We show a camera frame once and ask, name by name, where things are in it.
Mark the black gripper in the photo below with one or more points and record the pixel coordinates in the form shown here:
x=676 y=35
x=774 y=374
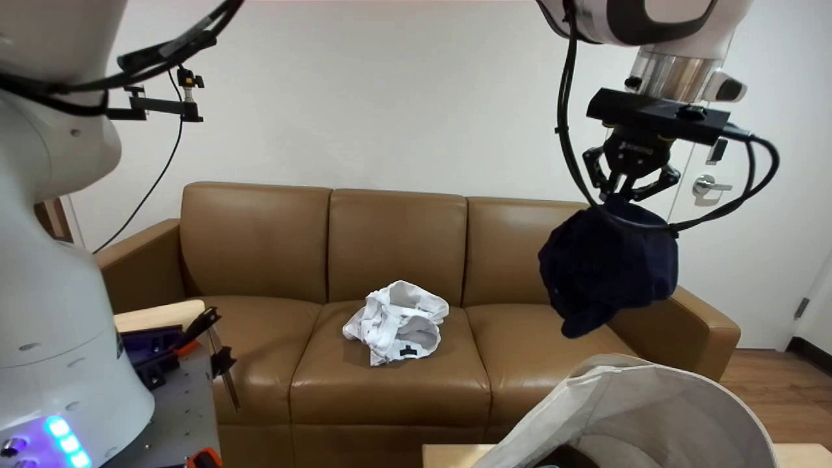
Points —
x=633 y=164

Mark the black clothing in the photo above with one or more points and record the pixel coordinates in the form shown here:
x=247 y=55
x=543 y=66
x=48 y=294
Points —
x=607 y=257

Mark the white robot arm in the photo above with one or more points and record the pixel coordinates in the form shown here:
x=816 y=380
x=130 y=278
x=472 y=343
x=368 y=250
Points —
x=665 y=95

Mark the white clothing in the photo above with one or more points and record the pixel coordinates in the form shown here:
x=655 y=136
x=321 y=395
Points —
x=397 y=324

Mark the white door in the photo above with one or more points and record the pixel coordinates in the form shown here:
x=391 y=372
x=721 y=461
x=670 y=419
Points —
x=767 y=264

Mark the orange black clamp left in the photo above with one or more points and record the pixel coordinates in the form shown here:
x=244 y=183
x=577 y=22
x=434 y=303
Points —
x=201 y=334

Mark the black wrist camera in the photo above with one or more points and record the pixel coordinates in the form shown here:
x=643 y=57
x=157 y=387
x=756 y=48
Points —
x=637 y=114

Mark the silver door handle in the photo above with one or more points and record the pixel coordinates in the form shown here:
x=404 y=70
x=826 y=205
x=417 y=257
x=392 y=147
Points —
x=708 y=191

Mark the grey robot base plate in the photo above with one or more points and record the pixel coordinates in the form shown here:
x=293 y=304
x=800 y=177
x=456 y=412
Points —
x=183 y=428

